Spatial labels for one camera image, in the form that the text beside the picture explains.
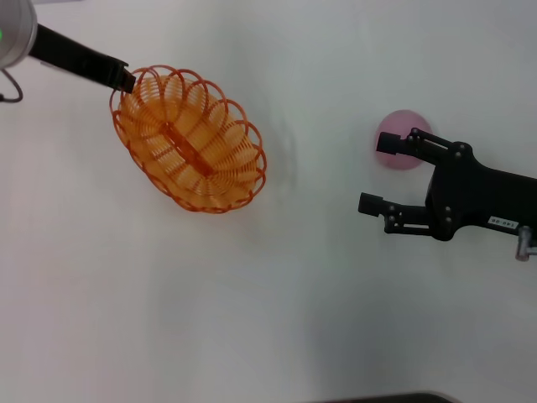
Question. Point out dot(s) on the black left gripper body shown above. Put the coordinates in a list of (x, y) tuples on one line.
[(75, 52)]

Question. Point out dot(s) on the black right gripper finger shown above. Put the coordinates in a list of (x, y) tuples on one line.
[(388, 142), (371, 204)]

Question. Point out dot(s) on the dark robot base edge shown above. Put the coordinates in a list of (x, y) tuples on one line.
[(394, 399)]

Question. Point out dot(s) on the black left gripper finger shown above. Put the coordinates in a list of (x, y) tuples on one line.
[(125, 82)]

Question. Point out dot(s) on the pink toy peach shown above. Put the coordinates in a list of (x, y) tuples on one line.
[(398, 121)]

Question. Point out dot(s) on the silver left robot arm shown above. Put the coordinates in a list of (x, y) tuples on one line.
[(17, 29)]

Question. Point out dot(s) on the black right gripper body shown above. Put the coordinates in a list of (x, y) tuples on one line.
[(474, 193)]

